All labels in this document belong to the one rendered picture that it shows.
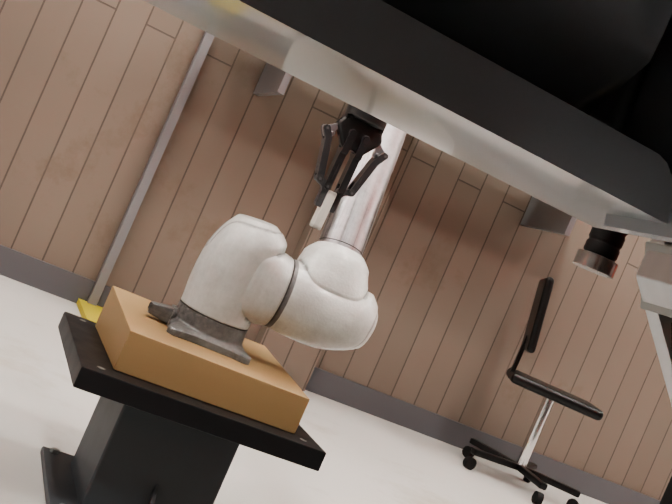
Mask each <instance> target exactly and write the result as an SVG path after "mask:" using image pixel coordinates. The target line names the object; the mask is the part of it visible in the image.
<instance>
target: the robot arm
mask: <svg viewBox="0 0 672 504"><path fill-rule="evenodd" d="M336 130H337V134H338V140H339V146H338V148H337V151H336V154H335V156H334V158H333V160H332V162H331V164H330V166H329V169H328V171H327V173H326V175H325V171H326V166H327V161H328V157H329V152H330V147H331V142H332V136H334V135H335V131H336ZM321 134H322V140H321V144H320V149H319V154H318V159H317V163H316V168H315V173H314V180H316V181H317V182H318V183H319V185H320V190H319V192H318V194H317V196H316V198H315V200H314V205H316V206H317V209H316V211H315V213H314V215H313V217H312V219H311V221H310V224H309V225H310V226H311V227H313V228H315V229H317V230H321V228H322V226H323V224H324V222H325V220H326V217H327V215H328V217H327V220H326V222H325V225H324V228H323V230H322V233H321V235H320V238H319V241H317V242H315V243H313V244H311V245H309V246H307V247H306V248H304V250H303V251H302V253H301V255H300V256H299V257H298V259H297V260H295V259H293V258H292V257H290V256H289V255H288V254H286V253H285V251H286V248H287V242H286V240H285V237H284V235H283V234H282V233H281V232H280V230H279V229H278V227H276V226H275V225H273V224H271V223H268V222H266V221H263V220H260V219H257V218H254V217H251V216H248V215H244V214H238V215H236V216H234V217H233V218H231V219H230V220H228V221H227V222H225V223H224V224H223V225H222V226H221V227H220V228H219V229H218V230H217V231H216V232H215V233H214V234H213V235H212V236H211V238H210V239H209V240H208V242H207V243H206V245H205V246H204V248H203V250H202V251H201V253H200V255H199V257H198V259H197V261H196V263H195V265H194V267H193V269H192V271H191V274H190V276H189V279H188V281H187V284H186V287H185V290H184V292H183V295H182V297H181V299H180V301H179V303H178V305H174V304H173V305H172V306H170V305H166V304H162V303H158V302H154V301H151V302H150V303H149V306H148V311H147V312H148V313H150V314H151V315H153V316H155V317H156V318H158V319H160V320H162V321H163V322H165V323H166V325H167V330H166V332H167V333H169V334H171V335H173V336H175V337H178V338H181V339H184V340H187V341H189V342H192V343H194V344H197V345H199V346H202V347H204V348H207V349H209V350H212V351H214V352H217V353H219V354H222V355H224V356H227V357H229V358H232V359H234V360H236V361H238V362H240V363H243V364H245V365H249V363H250V360H251V357H250V356H249V355H248V354H247V353H246V352H245V350H244V348H243V341H244V339H245V336H246V333H247V331H248V328H249V326H250V324H251V323H253V324H258V325H264V326H266V327H268V328H271V329H272V330H274V331H276V332H278V333H279V334H282V335H284V336H286V337H288V338H290V339H292V340H295V341H297V342H300V343H302V344H305V345H308V346H311V347H314V348H318V349H323V350H353V349H358V348H360V347H362V346H363V345H364V344H365V343H366V342H367V341H368V339H369V338H370V336H371V335H372V333H373V331H374V329H375V327H376V324H377V321H378V306H377V303H376V300H375V297H374V295H373V294H372V293H370V292H368V275H369V271H368V267H367V265H366V262H365V260H364V258H363V257H362V255H363V252H364V249H365V246H366V244H367V241H368V238H369V235H370V233H371V230H372V227H373V224H374V221H375V219H376V216H377V213H378V210H379V208H380V205H381V202H382V199H383V197H384V194H385V191H386V188H387V185H388V183H389V180H390V177H391V174H392V172H393V170H394V168H395V165H396V162H397V159H398V156H399V154H400V151H401V148H402V145H403V143H404V140H405V137H406V134H407V133H406V132H404V131H402V130H400V129H398V128H396V127H394V126H392V125H390V124H388V123H386V122H384V121H382V120H380V119H378V118H376V117H374V116H372V115H370V114H368V113H366V112H364V111H362V110H360V109H358V108H356V107H354V106H352V105H350V104H348V106H347V108H346V110H345V112H344V114H343V116H342V117H341V118H340V119H339V120H338V121H337V122H336V123H334V124H322V125H321ZM349 150H350V151H351V153H350V156H349V160H348V162H347V164H346V166H345V168H344V170H343V173H342V175H341V177H340V179H339V181H338V183H337V186H336V188H335V190H334V192H333V191H331V190H329V189H330V188H331V187H332V185H333V182H334V180H335V178H336V176H337V174H338V172H339V170H340V168H341V165H342V163H343V161H344V159H345V157H346V155H347V154H348V152H349ZM324 175H325V177H324ZM328 213H329V214H328Z"/></svg>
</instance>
